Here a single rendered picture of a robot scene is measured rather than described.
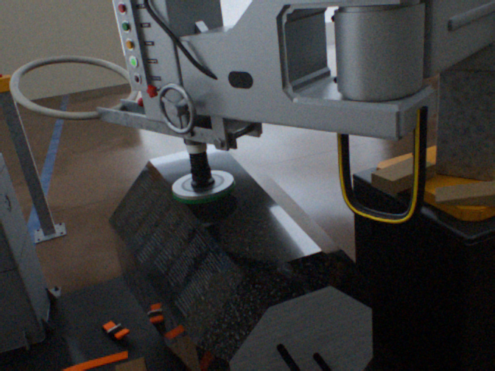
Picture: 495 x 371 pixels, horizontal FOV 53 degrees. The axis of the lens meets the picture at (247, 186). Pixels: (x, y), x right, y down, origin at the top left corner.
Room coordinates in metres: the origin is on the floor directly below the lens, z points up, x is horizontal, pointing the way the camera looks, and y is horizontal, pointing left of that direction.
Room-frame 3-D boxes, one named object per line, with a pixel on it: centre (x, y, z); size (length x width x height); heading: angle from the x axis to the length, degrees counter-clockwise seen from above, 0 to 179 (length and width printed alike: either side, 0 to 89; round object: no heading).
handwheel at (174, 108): (1.40, 0.14, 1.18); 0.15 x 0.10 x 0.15; 47
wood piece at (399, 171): (1.54, -0.54, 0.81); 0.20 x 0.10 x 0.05; 118
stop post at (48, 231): (3.05, 1.38, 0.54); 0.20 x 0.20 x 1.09; 20
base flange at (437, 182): (1.58, -0.79, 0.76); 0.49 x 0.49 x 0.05; 20
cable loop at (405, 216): (1.12, -0.33, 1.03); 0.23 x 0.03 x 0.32; 47
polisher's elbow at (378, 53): (1.12, -0.33, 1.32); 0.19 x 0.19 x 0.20
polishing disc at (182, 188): (1.57, 0.15, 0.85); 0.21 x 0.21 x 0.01
